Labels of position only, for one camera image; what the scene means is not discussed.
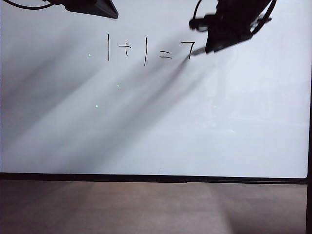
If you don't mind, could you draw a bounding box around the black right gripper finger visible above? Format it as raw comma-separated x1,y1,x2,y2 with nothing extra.
206,30,253,54

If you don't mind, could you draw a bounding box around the white whiteboard with black frame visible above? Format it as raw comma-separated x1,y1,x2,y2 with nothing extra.
0,0,312,184

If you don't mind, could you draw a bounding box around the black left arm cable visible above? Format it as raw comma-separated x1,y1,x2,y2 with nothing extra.
4,0,53,11

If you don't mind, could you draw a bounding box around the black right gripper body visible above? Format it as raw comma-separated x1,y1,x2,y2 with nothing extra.
207,0,277,32

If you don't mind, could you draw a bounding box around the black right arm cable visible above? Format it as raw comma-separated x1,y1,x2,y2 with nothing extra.
189,0,217,32

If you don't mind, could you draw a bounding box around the white marker pen black cap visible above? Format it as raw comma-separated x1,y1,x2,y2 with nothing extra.
187,46,208,60

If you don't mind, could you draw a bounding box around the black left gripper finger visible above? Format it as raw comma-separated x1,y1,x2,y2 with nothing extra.
96,0,119,19
64,0,115,19

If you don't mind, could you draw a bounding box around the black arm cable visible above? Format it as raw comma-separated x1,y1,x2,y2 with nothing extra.
189,0,217,32
4,0,53,11

